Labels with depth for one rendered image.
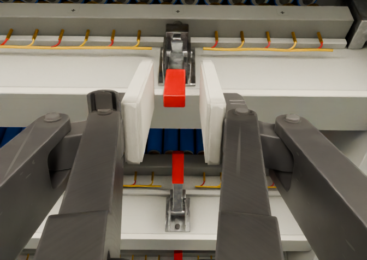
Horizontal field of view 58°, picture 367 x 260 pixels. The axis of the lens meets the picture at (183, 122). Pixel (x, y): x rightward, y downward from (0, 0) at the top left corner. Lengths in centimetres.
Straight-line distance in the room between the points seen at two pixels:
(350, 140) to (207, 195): 17
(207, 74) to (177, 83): 3
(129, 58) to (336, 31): 17
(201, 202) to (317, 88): 20
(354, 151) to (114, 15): 24
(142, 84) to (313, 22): 17
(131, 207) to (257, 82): 22
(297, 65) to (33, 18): 21
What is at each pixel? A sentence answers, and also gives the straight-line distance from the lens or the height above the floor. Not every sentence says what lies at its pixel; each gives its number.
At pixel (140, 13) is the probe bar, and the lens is 27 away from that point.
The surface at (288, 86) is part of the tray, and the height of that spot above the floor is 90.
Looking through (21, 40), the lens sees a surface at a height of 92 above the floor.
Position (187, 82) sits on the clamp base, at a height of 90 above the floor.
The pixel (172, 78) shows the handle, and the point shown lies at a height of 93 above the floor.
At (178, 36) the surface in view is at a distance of 24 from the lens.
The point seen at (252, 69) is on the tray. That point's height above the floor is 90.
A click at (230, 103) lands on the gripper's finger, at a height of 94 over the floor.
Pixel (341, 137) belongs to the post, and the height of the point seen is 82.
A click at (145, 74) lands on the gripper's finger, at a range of 17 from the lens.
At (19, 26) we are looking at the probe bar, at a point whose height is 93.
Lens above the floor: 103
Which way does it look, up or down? 39 degrees down
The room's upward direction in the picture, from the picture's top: 1 degrees clockwise
